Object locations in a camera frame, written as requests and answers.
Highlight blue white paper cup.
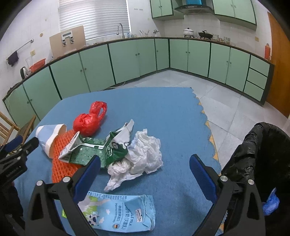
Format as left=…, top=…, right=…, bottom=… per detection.
left=35, top=124, right=67, bottom=159

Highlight blue glove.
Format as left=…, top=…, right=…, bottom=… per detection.
left=262, top=188, right=280, bottom=216

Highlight orange foam net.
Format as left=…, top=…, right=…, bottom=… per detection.
left=52, top=130, right=82, bottom=183

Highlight green milk carton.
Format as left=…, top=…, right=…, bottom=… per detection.
left=58, top=120, right=134, bottom=168

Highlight red plastic bag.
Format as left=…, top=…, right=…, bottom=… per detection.
left=73, top=101, right=107, bottom=137

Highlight light blue milk carton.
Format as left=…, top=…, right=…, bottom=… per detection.
left=62, top=191, right=156, bottom=233

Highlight white plastic bag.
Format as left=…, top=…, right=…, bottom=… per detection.
left=104, top=129, right=163, bottom=192

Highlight black bagged trash bin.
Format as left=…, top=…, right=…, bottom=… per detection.
left=222, top=122, right=289, bottom=235

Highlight green lower kitchen cabinets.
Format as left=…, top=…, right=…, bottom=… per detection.
left=3, top=37, right=274, bottom=126

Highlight wooden chair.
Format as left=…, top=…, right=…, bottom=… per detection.
left=1, top=113, right=36, bottom=145

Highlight steel kettle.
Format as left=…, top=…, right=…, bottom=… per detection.
left=20, top=66, right=30, bottom=80

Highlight red basin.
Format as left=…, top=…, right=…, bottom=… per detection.
left=30, top=58, right=46, bottom=73

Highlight dark hanging towel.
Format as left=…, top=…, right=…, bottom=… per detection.
left=7, top=51, right=19, bottom=67

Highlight brown water purifier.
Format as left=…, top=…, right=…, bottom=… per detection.
left=49, top=26, right=86, bottom=59

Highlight blue table mat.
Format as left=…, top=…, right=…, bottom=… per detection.
left=15, top=87, right=221, bottom=235

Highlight wooden door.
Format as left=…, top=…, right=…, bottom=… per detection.
left=266, top=13, right=289, bottom=117

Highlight sink faucet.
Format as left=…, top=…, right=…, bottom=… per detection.
left=117, top=23, right=125, bottom=39

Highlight window blinds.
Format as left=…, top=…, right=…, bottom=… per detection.
left=59, top=0, right=131, bottom=40

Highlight red thermos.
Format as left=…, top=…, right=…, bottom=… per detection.
left=264, top=43, right=271, bottom=60

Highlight black wok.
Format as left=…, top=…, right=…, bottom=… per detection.
left=198, top=30, right=213, bottom=40

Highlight white cooking pot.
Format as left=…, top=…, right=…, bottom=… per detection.
left=183, top=28, right=194, bottom=38

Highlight green upper cabinets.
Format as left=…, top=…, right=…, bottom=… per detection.
left=150, top=0, right=257, bottom=27

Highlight range hood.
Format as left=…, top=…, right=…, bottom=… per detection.
left=175, top=0, right=214, bottom=15

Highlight towel rail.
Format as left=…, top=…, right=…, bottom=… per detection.
left=6, top=38, right=34, bottom=61

